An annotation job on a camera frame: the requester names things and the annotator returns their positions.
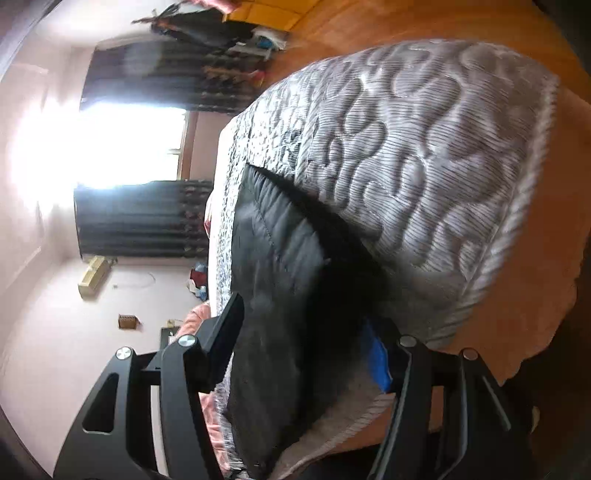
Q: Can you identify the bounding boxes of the dark hanging clothes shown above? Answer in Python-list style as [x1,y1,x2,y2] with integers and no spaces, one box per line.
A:
[134,0,287,61]

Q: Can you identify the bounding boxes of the dark patterned curtain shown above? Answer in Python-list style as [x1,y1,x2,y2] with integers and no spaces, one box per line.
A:
[74,180,215,259]
[81,39,269,114]

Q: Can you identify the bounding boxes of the pile of colourful clothes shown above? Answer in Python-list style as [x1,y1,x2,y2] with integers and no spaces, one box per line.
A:
[187,263,211,301]

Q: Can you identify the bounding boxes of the white cable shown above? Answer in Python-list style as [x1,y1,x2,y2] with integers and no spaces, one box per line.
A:
[113,272,155,291]

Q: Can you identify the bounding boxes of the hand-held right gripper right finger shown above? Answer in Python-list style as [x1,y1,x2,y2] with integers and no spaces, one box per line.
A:
[362,318,532,480]

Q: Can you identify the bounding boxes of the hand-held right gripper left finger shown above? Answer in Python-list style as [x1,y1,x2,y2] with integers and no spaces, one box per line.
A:
[53,292,245,480]

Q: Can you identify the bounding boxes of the grey quilted mattress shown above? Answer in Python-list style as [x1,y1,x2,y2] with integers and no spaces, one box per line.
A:
[203,39,578,480]

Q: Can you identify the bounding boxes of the pink fluffy blanket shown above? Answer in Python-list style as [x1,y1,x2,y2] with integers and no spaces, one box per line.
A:
[178,300,232,480]

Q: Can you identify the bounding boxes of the yellow cloth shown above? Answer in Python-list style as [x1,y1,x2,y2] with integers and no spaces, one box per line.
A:
[228,0,319,31]

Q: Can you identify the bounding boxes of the black pants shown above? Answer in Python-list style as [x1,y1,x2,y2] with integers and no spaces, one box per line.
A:
[228,164,402,480]

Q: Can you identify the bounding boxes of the bright window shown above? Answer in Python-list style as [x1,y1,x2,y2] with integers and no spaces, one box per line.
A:
[78,108,190,183]

